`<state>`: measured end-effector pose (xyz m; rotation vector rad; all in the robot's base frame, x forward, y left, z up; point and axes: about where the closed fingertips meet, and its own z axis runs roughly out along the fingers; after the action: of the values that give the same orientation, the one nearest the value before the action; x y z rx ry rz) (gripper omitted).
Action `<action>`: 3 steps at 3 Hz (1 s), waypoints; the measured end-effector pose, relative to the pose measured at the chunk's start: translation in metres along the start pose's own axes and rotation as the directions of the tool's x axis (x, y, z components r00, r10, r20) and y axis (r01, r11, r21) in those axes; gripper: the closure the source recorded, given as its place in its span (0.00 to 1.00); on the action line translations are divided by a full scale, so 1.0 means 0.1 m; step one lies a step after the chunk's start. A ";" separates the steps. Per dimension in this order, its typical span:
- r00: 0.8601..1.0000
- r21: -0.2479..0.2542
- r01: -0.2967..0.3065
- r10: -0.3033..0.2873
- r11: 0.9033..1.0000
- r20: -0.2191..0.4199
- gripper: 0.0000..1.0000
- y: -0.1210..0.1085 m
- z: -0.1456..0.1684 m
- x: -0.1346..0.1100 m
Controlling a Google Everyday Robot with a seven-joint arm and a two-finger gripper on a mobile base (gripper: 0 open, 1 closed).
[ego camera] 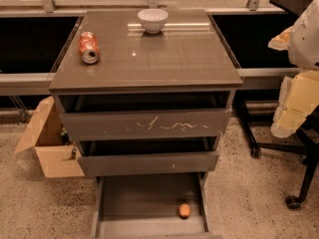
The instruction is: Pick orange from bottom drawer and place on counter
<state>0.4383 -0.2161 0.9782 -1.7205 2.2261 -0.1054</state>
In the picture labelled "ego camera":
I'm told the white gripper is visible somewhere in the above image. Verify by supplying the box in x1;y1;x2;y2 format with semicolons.
268;0;319;138

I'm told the orange fruit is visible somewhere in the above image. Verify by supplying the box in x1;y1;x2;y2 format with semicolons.
178;203;191;218

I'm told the grey top drawer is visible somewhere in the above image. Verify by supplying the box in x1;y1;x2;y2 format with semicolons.
59;93;232;142

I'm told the grey drawer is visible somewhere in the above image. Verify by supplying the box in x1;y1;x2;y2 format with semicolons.
59;93;232;142
78;137;219;177
91;173;223;239

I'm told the grey drawer cabinet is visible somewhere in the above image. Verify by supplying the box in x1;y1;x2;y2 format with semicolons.
48;8;244;239

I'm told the grey middle drawer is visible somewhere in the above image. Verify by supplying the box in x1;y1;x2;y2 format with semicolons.
78;137;219;177

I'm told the grey bottom drawer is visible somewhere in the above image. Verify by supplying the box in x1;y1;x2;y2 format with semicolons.
91;173;223;239

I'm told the black office chair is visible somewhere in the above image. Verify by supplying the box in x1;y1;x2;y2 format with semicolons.
233;0;319;210

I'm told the white bowl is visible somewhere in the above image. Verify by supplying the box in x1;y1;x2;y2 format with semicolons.
138;8;168;34

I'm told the red soda can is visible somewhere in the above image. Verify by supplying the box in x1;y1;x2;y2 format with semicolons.
79;32;100;64

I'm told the brown cardboard box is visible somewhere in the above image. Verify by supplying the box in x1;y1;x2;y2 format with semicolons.
15;97;84;178

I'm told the metal window railing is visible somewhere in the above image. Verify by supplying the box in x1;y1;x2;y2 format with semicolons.
0;0;319;97

